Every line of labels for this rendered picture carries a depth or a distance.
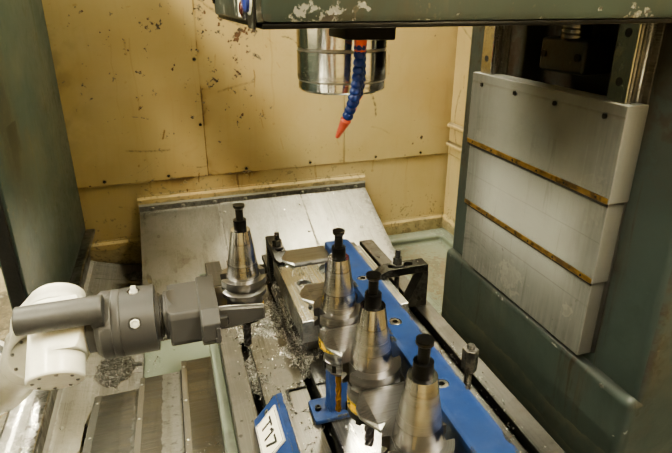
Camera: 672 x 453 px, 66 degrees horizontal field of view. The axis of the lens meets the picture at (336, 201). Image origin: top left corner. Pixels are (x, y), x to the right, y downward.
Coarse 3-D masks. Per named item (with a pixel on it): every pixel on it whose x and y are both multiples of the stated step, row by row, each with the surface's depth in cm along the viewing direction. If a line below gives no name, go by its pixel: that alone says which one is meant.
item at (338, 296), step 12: (336, 264) 61; (348, 264) 62; (336, 276) 61; (348, 276) 62; (324, 288) 63; (336, 288) 62; (348, 288) 62; (324, 300) 63; (336, 300) 62; (348, 300) 62; (336, 312) 62; (348, 312) 63
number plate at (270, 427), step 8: (272, 408) 85; (272, 416) 84; (264, 424) 84; (272, 424) 83; (280, 424) 82; (264, 432) 83; (272, 432) 82; (280, 432) 80; (264, 440) 82; (272, 440) 81; (280, 440) 79; (264, 448) 81; (272, 448) 80
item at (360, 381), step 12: (348, 348) 56; (348, 360) 55; (396, 360) 55; (348, 372) 55; (360, 372) 53; (384, 372) 53; (396, 372) 53; (360, 384) 52; (372, 384) 52; (384, 384) 52
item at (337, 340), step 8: (336, 328) 61; (344, 328) 61; (352, 328) 61; (328, 336) 60; (336, 336) 60; (344, 336) 60; (352, 336) 60; (328, 344) 59; (336, 344) 59; (344, 344) 59; (352, 344) 59; (336, 352) 57
